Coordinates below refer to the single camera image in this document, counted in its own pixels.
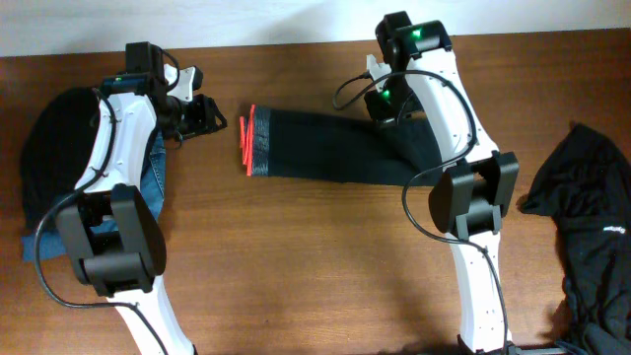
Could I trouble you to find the folded blue jeans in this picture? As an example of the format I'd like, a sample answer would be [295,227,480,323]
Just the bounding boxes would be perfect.
[20,134,167,261]

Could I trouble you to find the black leggings red-grey waistband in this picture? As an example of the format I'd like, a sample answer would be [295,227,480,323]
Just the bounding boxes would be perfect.
[239,105,442,186]

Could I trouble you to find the folded black garment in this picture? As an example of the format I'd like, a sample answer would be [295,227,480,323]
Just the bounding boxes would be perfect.
[19,87,99,231]

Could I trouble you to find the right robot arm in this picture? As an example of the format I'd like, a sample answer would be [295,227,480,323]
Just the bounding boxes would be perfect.
[367,11,519,354]

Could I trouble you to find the black shirt with logo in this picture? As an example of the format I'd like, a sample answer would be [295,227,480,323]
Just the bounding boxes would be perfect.
[520,123,630,354]

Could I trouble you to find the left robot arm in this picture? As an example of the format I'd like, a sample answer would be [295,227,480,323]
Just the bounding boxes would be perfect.
[49,41,228,354]

